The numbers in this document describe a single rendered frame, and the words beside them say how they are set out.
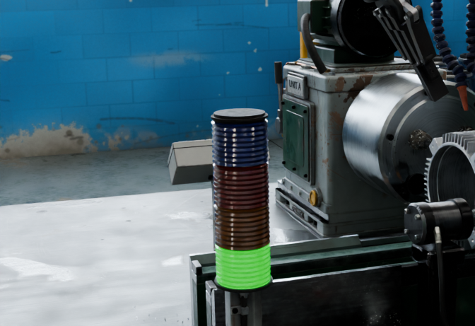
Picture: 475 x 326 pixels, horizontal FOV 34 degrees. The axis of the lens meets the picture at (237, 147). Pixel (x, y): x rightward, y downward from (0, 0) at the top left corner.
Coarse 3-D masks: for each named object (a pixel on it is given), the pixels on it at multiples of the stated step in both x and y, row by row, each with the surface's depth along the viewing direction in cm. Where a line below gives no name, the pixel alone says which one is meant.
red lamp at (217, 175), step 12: (216, 168) 82; (228, 168) 81; (240, 168) 80; (252, 168) 80; (264, 168) 82; (216, 180) 82; (228, 180) 81; (240, 180) 80; (252, 180) 81; (264, 180) 82; (216, 192) 82; (228, 192) 81; (240, 192) 81; (252, 192) 81; (264, 192) 82; (216, 204) 83; (228, 204) 81; (240, 204) 81; (252, 204) 81; (264, 204) 82
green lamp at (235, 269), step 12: (216, 252) 84; (228, 252) 82; (240, 252) 82; (252, 252) 82; (264, 252) 83; (216, 264) 85; (228, 264) 83; (240, 264) 82; (252, 264) 83; (264, 264) 84; (216, 276) 85; (228, 276) 83; (240, 276) 83; (252, 276) 83; (264, 276) 84; (240, 288) 83; (252, 288) 83
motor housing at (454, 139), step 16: (448, 144) 126; (464, 144) 122; (432, 160) 132; (448, 160) 132; (464, 160) 133; (432, 176) 133; (448, 176) 134; (464, 176) 135; (432, 192) 134; (448, 192) 134; (464, 192) 135; (464, 240) 124
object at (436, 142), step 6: (438, 138) 130; (432, 144) 131; (438, 144) 130; (432, 150) 131; (474, 156) 119; (474, 162) 119; (474, 168) 119; (474, 234) 121; (474, 240) 121; (474, 246) 121
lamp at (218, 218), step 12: (216, 216) 83; (228, 216) 82; (240, 216) 81; (252, 216) 82; (264, 216) 82; (216, 228) 84; (228, 228) 82; (240, 228) 82; (252, 228) 82; (264, 228) 83; (216, 240) 84; (228, 240) 82; (240, 240) 82; (252, 240) 82; (264, 240) 83
